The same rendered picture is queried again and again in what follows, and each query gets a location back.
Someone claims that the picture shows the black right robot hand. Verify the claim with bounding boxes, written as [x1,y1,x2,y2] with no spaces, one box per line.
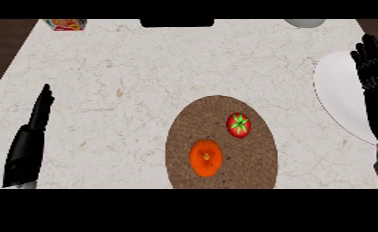
[348,33,378,137]

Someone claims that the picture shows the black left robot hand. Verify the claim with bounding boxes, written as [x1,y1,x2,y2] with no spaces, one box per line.
[1,83,56,189]

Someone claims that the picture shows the grey round bowl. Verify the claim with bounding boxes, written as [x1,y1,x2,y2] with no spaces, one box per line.
[282,18,328,29]

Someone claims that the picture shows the white plate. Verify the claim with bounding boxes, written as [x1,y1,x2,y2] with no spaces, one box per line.
[312,50,378,146]

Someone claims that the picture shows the red tomato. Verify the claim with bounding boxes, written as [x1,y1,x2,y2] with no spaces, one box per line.
[224,112,252,139]

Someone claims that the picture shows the brown woven oval placemat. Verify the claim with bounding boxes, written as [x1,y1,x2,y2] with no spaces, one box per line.
[164,94,281,190]

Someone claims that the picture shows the orange round fruit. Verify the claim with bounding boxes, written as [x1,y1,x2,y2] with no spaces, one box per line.
[188,139,224,178]

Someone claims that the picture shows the colourful printed box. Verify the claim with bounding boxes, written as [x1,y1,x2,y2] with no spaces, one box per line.
[43,18,89,32]

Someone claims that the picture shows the black appliance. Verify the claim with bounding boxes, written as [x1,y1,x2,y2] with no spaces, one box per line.
[139,18,216,29]

